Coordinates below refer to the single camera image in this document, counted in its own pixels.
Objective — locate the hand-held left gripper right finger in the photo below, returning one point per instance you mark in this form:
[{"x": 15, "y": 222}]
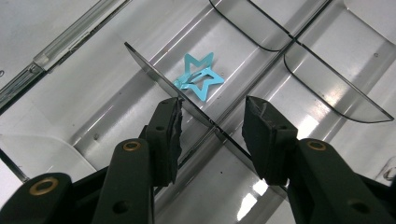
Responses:
[{"x": 271, "y": 143}]

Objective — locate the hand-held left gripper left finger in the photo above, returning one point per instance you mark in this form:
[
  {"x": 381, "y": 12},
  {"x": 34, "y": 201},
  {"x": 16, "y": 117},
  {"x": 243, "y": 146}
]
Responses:
[{"x": 165, "y": 143}]

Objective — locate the blue star hair clip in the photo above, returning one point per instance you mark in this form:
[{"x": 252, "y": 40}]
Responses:
[{"x": 204, "y": 88}]

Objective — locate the clear plastic compartment box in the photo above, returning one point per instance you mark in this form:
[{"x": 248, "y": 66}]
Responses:
[{"x": 311, "y": 77}]

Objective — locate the white table mat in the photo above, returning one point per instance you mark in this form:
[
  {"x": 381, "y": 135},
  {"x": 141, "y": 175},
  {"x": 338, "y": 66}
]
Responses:
[{"x": 6, "y": 185}]

